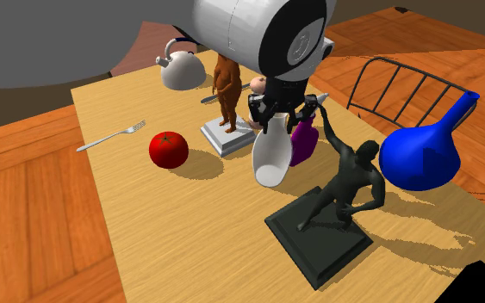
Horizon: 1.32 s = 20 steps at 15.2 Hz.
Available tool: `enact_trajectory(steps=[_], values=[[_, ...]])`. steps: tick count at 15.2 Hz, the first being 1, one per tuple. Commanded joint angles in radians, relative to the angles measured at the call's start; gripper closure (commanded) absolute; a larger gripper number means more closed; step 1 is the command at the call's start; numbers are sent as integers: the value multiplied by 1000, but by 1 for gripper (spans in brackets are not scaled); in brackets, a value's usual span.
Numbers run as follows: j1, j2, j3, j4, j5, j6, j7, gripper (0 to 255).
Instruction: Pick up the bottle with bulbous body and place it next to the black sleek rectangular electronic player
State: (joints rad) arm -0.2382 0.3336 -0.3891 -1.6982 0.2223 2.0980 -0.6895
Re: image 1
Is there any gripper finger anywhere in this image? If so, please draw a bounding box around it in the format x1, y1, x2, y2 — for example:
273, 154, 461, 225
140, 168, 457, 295
247, 93, 279, 135
286, 94, 320, 129

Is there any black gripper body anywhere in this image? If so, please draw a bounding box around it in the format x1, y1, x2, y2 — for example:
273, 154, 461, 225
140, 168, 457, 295
262, 77, 311, 114

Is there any pale pink toy figure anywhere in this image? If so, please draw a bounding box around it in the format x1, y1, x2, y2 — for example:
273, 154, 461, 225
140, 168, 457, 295
247, 75, 269, 130

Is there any purple bottle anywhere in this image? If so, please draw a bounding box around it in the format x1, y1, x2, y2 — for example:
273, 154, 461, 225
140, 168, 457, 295
289, 115, 320, 168

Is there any brown figure on grey base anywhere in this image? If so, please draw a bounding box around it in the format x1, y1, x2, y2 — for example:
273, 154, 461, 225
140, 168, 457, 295
200, 53, 258, 158

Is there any white vase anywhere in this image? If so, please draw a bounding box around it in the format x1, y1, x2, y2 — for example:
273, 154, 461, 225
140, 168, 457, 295
252, 113, 294, 189

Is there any dark figure statue on base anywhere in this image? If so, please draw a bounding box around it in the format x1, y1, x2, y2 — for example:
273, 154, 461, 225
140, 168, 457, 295
264, 104, 386, 292

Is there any white kettle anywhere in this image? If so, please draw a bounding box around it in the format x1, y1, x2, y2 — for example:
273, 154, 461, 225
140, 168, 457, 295
155, 37, 208, 91

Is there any black metal chair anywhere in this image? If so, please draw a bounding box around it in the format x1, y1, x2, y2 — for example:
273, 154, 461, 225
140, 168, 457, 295
345, 56, 479, 132

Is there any red tomato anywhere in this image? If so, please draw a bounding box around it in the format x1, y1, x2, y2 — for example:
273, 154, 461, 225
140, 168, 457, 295
148, 130, 190, 170

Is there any blue flask vase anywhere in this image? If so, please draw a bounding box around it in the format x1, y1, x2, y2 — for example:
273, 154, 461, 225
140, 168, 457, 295
378, 90, 482, 193

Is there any light wooden table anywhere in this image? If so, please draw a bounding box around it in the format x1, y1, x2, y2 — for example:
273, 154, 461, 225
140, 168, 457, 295
70, 46, 485, 303

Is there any silver fork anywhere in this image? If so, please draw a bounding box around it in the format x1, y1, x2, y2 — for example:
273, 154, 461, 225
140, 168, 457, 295
76, 119, 147, 153

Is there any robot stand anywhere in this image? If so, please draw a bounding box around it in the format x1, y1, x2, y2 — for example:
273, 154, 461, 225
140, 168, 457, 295
432, 259, 485, 303

